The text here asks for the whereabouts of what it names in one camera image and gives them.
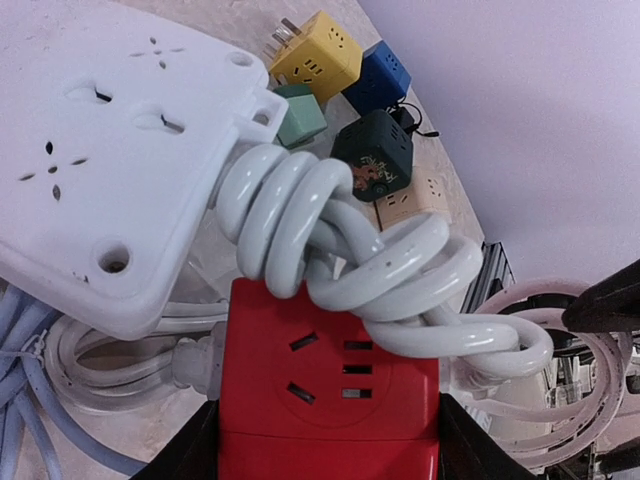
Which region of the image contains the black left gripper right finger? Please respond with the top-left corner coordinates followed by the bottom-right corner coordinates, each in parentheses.
top-left (438, 393), bottom-right (537, 480)

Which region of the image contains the blue cube adapter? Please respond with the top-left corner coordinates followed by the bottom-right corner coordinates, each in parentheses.
top-left (342, 40), bottom-right (411, 116)

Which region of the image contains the long white power strip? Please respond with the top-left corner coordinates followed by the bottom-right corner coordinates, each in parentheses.
top-left (1, 1), bottom-right (288, 340)

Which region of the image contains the white red cube cable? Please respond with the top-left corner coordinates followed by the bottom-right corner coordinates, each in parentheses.
top-left (212, 143), bottom-right (555, 377)

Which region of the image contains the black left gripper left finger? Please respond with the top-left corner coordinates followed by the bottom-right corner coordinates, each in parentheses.
top-left (131, 400), bottom-right (219, 480)

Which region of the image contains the dark green cube adapter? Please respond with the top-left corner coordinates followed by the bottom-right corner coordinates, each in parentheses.
top-left (331, 109), bottom-right (413, 203)

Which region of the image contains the black charger plug with cable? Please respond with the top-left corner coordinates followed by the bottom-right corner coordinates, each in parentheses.
top-left (389, 102), bottom-right (440, 138)

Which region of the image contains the red cube socket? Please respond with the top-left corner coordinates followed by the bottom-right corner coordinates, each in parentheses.
top-left (218, 279), bottom-right (439, 479)

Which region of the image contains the beige cube adapter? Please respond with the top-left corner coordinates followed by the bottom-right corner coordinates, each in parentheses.
top-left (374, 165), bottom-right (452, 230)

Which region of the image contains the aluminium front rail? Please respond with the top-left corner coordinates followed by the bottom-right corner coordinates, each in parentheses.
top-left (460, 242), bottom-right (515, 313)

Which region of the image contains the light green plug adapter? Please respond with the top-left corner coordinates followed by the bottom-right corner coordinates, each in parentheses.
top-left (273, 84), bottom-right (327, 149)

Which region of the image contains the pink white hub cable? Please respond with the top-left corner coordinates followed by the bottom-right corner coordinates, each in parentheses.
top-left (449, 277), bottom-right (636, 469)

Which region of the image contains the yellow cube adapter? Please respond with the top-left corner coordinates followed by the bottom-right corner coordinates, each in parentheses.
top-left (268, 10), bottom-right (363, 104)

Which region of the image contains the light blue coiled cable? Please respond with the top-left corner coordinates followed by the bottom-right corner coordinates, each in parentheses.
top-left (0, 284), bottom-right (151, 480)

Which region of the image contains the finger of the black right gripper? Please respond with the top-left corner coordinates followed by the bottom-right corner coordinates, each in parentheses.
top-left (562, 261), bottom-right (640, 333)

